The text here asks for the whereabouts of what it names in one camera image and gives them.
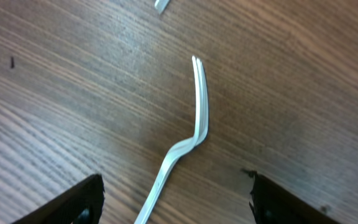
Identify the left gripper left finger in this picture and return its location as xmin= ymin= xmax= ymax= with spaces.
xmin=14 ymin=174 xmax=104 ymax=224

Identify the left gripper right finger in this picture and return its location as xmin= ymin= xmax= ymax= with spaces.
xmin=242 ymin=169 xmax=338 ymax=224

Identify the thin clear plastic fork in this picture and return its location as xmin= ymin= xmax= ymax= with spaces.
xmin=154 ymin=0 xmax=170 ymax=14

